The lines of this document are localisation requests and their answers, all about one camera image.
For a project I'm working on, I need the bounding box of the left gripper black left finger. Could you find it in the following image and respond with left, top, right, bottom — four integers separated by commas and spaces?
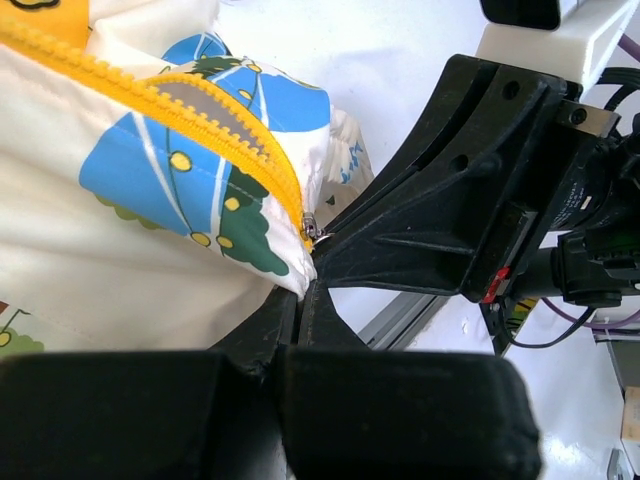
1, 289, 298, 479

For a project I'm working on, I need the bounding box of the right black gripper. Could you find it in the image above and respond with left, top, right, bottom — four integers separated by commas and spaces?
314, 55, 639, 305

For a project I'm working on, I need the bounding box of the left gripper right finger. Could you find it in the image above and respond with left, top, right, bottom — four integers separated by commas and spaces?
279, 283, 543, 479

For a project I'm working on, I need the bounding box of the silver zipper pull ring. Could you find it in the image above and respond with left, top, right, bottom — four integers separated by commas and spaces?
301, 210, 337, 249

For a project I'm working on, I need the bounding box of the yellow hooded dinosaur print jacket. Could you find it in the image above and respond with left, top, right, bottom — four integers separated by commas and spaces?
1, 1, 373, 356

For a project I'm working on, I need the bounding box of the aluminium front rail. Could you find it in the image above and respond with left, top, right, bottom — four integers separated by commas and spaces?
358, 292, 449, 350

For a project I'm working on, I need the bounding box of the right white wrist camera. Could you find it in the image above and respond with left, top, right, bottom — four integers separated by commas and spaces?
476, 0, 639, 92

